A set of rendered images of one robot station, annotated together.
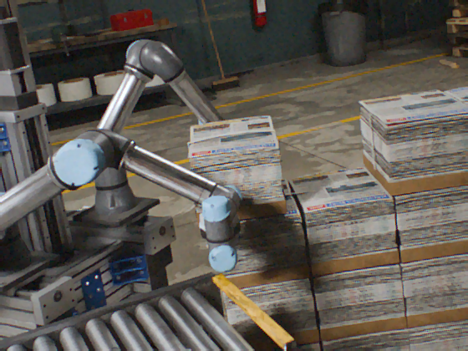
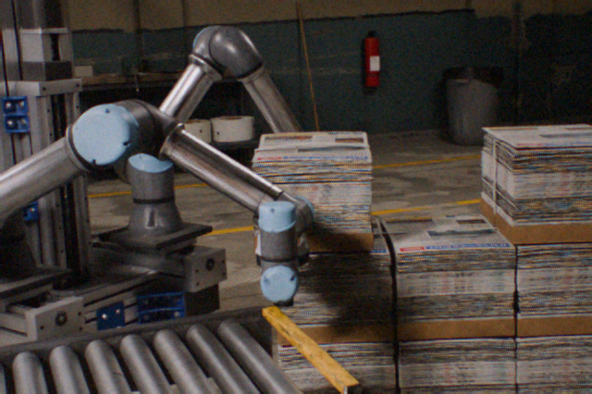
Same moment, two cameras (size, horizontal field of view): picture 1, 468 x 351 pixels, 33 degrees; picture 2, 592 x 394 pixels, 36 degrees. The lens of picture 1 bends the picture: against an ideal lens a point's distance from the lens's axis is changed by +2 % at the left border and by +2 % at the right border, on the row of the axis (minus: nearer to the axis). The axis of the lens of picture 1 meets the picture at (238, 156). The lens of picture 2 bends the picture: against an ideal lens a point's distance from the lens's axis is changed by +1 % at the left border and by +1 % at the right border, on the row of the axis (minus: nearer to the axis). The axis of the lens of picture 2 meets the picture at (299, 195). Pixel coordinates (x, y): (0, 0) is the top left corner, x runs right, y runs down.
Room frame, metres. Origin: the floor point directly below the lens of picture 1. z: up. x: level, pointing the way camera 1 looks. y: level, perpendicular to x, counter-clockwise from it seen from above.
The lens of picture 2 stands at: (0.16, -0.02, 1.40)
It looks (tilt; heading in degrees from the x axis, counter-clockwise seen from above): 11 degrees down; 2
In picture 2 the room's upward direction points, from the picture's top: 2 degrees counter-clockwise
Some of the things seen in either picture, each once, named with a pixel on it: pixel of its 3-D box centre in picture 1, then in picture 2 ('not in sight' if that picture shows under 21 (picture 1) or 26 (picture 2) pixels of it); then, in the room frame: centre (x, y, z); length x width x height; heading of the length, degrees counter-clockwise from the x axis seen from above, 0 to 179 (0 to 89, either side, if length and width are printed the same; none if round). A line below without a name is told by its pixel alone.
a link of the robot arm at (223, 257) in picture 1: (222, 252); (279, 277); (1.93, 0.08, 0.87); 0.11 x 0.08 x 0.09; 1
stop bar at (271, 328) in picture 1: (251, 307); (306, 345); (1.72, 0.02, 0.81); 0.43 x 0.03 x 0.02; 21
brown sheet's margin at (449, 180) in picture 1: (417, 165); (550, 215); (2.48, -0.59, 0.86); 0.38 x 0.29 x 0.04; 2
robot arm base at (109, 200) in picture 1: (114, 194); (154, 212); (2.63, 0.46, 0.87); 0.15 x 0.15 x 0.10
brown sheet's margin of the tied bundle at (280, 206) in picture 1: (241, 204); (314, 235); (2.34, 0.02, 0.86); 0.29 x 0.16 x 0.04; 90
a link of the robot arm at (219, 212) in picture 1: (219, 216); (280, 228); (1.95, 0.08, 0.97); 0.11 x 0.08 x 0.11; 167
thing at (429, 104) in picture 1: (413, 105); (552, 135); (2.49, -0.60, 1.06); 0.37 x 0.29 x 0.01; 2
